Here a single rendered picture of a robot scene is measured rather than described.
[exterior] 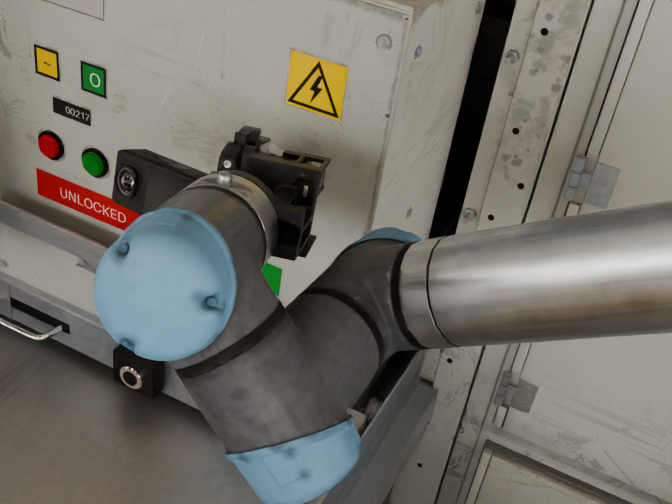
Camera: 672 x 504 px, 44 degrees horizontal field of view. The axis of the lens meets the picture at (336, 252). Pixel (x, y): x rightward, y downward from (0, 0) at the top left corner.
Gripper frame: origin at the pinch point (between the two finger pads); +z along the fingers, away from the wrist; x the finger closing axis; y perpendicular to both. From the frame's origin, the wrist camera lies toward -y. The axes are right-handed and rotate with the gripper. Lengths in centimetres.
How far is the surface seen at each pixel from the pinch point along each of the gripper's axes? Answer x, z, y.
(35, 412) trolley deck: -37.0, 7.0, -23.5
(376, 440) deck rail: -34.2, 13.8, 16.3
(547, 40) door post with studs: 15.0, 13.3, 24.1
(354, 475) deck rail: -35.8, 7.9, 14.6
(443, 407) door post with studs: -34.5, 26.5, 24.4
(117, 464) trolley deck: -38.2, 2.7, -11.5
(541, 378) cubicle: -23.6, 18.7, 34.0
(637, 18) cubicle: 18.6, 8.2, 31.0
